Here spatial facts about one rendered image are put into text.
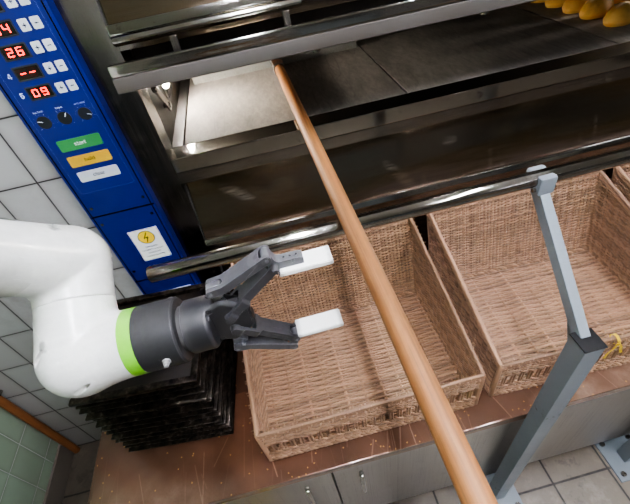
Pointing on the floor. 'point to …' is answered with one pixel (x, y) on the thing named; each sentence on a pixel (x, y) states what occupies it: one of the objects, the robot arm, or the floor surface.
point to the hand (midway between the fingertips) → (328, 290)
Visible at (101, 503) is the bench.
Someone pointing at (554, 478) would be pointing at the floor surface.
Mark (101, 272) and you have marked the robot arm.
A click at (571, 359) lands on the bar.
